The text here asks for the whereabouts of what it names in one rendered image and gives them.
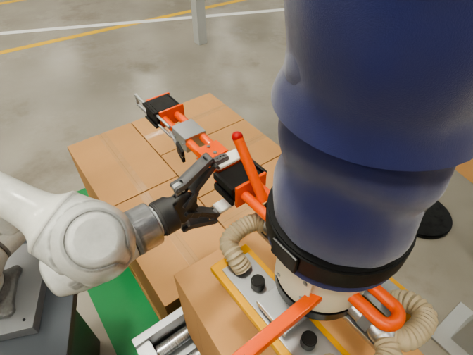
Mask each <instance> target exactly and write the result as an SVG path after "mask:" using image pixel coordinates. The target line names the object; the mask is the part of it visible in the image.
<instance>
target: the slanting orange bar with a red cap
mask: <svg viewBox="0 0 473 355"><path fill-rule="evenodd" d="M232 140H233V142H234V145H235V147H236V150H237V151H238V154H239V157H240V159H241V162H242V163H243V166H244V169H245V171H246V174H247V176H248V178H249V181H250V183H251V186H252V188H253V191H254V193H255V195H256V198H257V200H258V201H259V202H260V203H264V202H266V201H267V195H266V193H265V190H264V187H263V184H262V182H261V180H260V177H259V175H258V172H257V170H256V167H255V165H254V162H253V159H252V158H251V155H250V152H249V150H248V147H247V146H246V143H245V140H244V137H243V134H242V133H241V132H240V131H235V132H233V133H232Z"/></svg>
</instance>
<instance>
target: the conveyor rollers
mask: <svg viewBox="0 0 473 355"><path fill-rule="evenodd" d="M190 339H191V336H190V334H189V333H188V330H187V325H185V326H184V327H182V328H181V329H179V330H178V331H177V332H175V333H174V334H172V335H171V336H169V337H168V338H166V339H165V340H163V341H162V342H161V343H159V344H158V345H156V347H155V348H156V351H157V352H156V353H157V355H169V354H170V353H172V352H173V351H174V350H176V349H177V348H179V347H180V346H182V345H183V344H184V343H185V342H187V341H188V340H190ZM187 355H201V354H200V353H199V351H198V349H197V347H196V348H195V349H193V350H192V351H191V352H189V353H188V354H187Z"/></svg>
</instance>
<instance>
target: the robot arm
mask: <svg viewBox="0 0 473 355"><path fill-rule="evenodd" d="M239 160H241V159H240V157H239V154H238V151H237V149H233V150H231V151H229V152H227V153H222V154H220V155H218V156H216V157H214V158H213V157H211V156H210V155H209V154H208V153H207V152H206V153H204V154H203V155H202V156H201V157H200V158H199V159H198V160H197V161H196V162H195V163H194V164H193V165H192V166H191V167H189V168H188V169H187V170H186V171H185V172H184V173H183V174H182V175H181V176H180V177H179V178H177V179H176V180H174V181H173V182H171V183H170V186H171V188H172V189H173V191H174V194H173V195H172V196H171V197H161V198H159V199H157V200H155V201H152V202H151V203H150V204H149V206H147V205H146V204H144V203H142V204H139V205H137V206H135V207H134V208H131V209H130V210H128V211H126V212H122V211H121V210H120V209H118V208H116V207H114V206H112V205H110V204H108V203H106V202H104V201H101V200H98V199H94V198H91V197H88V196H85V195H83V194H80V193H77V192H75V191H71V192H68V193H64V194H52V193H49V192H45V191H43V190H41V189H38V188H36V187H33V186H32V185H29V184H27V183H25V182H23V181H20V180H18V179H16V178H14V177H11V176H10V175H7V174H5V173H2V172H1V171H0V318H10V317H11V316H12V315H13V314H14V313H15V305H14V303H15V295H16V291H17V286H18V278H19V275H20V273H21V271H22V268H21V267H20V266H19V265H15V266H12V267H10V268H8V269H6V270H4V267H5V265H6V262H7V260H8V258H9V257H10V256H11V255H12V254H13V253H14V252H15V251H16V250H17V249H18V248H19V247H20V246H21V245H22V244H23V243H24V241H25V240H27V248H28V253H30V254H31V255H33V256H34V257H36V258H37V259H39V271H40V273H41V276H42V278H43V280H44V282H45V283H46V286H47V287H48V288H49V289H50V290H51V292H52V293H54V294H55V295H56V296H58V297H66V296H70V295H74V294H78V293H80V292H85V291H87V290H88V289H91V288H93V287H97V286H99V285H101V284H103V283H105V282H108V281H110V280H112V279H114V278H116V277H117V276H119V275H120V274H121V273H122V272H123V271H124V270H125V269H126V268H127V267H128V266H129V265H130V264H131V262H133V261H134V260H135V259H137V258H138V257H140V256H141V255H144V254H145V253H146V252H148V251H150V250H152V249H153V248H155V247H157V246H158V245H160V244H162V243H164V240H165V238H164V236H168V235H171V234H172V233H174V232H176V231H177V230H179V229H181V230H182V232H187V231H189V230H191V229H194V228H200V227H204V226H207V225H214V224H216V223H217V222H218V219H217V218H218V217H219V216H220V214H221V213H223V212H225V211H227V210H228V209H229V208H231V207H232V206H231V205H230V204H229V203H228V202H227V201H226V200H225V199H221V200H220V201H218V202H216V203H215V204H213V206H212V207H206V206H198V204H197V196H198V195H199V191H200V189H201V188H202V186H204V184H205V183H206V181H207V180H208V178H209V177H210V176H211V175H212V174H213V172H214V171H215V169H216V170H218V171H219V170H221V169H223V168H225V167H227V166H229V165H231V164H233V163H235V162H237V161H239ZM209 167H210V168H209ZM188 190H190V191H191V192H188ZM234 206H235V202H234ZM209 219H210V220H209Z"/></svg>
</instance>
